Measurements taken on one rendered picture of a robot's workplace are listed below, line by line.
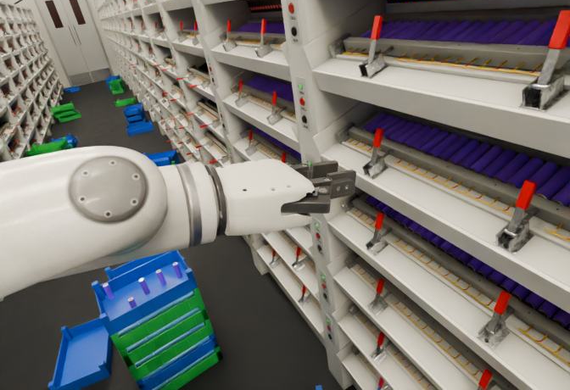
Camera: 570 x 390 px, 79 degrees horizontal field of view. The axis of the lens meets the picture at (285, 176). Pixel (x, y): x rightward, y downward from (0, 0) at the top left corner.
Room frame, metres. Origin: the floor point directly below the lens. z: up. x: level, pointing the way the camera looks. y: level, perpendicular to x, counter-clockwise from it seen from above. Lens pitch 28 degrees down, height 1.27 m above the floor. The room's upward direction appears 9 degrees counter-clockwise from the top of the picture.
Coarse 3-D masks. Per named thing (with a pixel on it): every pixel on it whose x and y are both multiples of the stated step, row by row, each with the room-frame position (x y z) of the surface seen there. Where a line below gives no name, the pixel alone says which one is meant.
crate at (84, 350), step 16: (96, 320) 1.18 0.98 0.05; (64, 336) 1.13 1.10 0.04; (80, 336) 1.15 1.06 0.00; (96, 336) 1.13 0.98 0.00; (64, 352) 1.06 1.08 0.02; (80, 352) 1.06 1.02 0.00; (96, 352) 1.05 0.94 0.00; (64, 368) 0.99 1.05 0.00; (80, 368) 0.98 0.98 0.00; (96, 368) 0.97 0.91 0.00; (48, 384) 0.87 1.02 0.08; (64, 384) 0.88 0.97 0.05; (80, 384) 0.89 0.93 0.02
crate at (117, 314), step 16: (160, 256) 1.06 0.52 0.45; (176, 256) 1.07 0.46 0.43; (128, 272) 1.00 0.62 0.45; (144, 272) 1.02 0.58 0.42; (192, 272) 0.92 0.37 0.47; (96, 288) 0.93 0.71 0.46; (112, 288) 0.96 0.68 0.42; (128, 288) 0.97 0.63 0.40; (160, 288) 0.94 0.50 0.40; (176, 288) 0.89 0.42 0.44; (192, 288) 0.91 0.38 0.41; (112, 304) 0.90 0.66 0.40; (128, 304) 0.89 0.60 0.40; (144, 304) 0.83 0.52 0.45; (160, 304) 0.85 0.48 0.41; (112, 320) 0.78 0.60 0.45; (128, 320) 0.80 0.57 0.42
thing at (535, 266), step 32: (352, 160) 0.65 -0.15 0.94; (384, 192) 0.53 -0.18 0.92; (416, 192) 0.49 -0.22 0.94; (448, 224) 0.41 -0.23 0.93; (480, 224) 0.39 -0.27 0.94; (544, 224) 0.35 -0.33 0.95; (480, 256) 0.36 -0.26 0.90; (512, 256) 0.32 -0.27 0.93; (544, 256) 0.31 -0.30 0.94; (544, 288) 0.29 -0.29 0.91
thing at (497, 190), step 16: (352, 128) 0.73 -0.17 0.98; (368, 144) 0.67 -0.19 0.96; (384, 144) 0.62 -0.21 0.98; (400, 144) 0.60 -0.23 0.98; (400, 160) 0.57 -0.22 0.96; (416, 160) 0.55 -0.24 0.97; (432, 160) 0.52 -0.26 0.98; (448, 176) 0.49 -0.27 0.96; (464, 176) 0.46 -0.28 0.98; (480, 176) 0.45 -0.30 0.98; (464, 192) 0.44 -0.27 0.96; (480, 192) 0.44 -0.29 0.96; (496, 192) 0.41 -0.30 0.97; (512, 192) 0.39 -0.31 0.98; (496, 208) 0.39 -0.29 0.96; (528, 208) 0.37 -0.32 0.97; (544, 208) 0.35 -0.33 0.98; (560, 208) 0.34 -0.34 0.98; (560, 224) 0.33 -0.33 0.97
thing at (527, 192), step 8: (528, 184) 0.35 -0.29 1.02; (536, 184) 0.34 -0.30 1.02; (520, 192) 0.35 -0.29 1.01; (528, 192) 0.34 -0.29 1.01; (520, 200) 0.35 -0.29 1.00; (528, 200) 0.34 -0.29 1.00; (520, 208) 0.34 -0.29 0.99; (512, 216) 0.35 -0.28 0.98; (520, 216) 0.34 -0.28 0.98; (512, 224) 0.34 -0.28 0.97; (512, 232) 0.34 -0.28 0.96
